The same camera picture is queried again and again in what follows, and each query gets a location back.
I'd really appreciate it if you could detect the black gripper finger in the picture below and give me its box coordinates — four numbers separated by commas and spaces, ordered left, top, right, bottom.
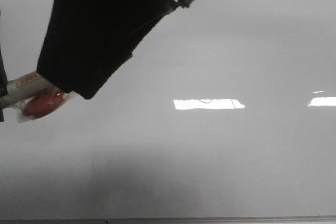
37, 0, 194, 99
0, 0, 8, 123

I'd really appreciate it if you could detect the white black whiteboard marker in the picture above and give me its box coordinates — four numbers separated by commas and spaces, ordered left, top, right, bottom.
1, 71, 55, 109

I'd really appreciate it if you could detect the red tape wad on marker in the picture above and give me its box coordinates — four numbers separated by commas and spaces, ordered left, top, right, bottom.
15, 88, 77, 123

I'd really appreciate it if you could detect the white whiteboard with aluminium frame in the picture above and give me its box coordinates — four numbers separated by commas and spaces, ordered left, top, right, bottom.
1, 0, 335, 219

